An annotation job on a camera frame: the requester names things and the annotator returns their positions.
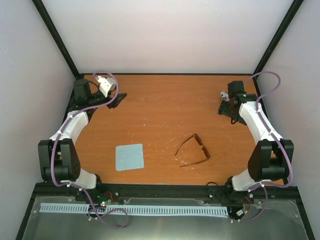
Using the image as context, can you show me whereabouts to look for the purple cable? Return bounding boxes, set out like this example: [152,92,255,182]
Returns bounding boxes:
[50,70,129,229]
[227,71,293,224]

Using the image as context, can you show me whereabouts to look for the black frame post right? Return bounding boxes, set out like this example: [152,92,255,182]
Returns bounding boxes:
[252,0,305,77]

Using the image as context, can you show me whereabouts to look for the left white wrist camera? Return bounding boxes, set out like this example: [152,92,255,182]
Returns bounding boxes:
[96,75,116,97]

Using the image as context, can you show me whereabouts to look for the light blue cleaning cloth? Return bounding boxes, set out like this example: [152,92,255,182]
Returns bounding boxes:
[115,143,145,172]

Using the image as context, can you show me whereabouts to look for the black frame post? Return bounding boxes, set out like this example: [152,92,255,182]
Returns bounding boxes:
[32,0,80,79]
[252,0,305,77]

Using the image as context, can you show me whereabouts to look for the light blue slotted cable duct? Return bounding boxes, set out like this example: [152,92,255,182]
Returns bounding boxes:
[39,203,229,218]

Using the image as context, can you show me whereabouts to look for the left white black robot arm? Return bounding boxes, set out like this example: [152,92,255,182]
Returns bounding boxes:
[37,75,127,202]

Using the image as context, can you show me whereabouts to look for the black aluminium front rail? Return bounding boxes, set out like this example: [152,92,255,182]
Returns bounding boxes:
[34,182,300,201]

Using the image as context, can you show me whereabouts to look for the brown tinted sunglasses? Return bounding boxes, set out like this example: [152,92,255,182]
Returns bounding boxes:
[174,133,211,169]

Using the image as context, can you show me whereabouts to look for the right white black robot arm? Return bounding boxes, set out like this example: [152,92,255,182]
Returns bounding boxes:
[218,80,294,198]

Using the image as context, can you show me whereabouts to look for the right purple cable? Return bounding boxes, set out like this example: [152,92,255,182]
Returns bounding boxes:
[227,71,293,224]

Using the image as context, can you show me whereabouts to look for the black frame post left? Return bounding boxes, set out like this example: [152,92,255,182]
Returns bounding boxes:
[32,0,80,79]

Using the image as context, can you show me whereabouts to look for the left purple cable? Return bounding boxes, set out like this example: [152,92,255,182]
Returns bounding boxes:
[50,70,129,229]

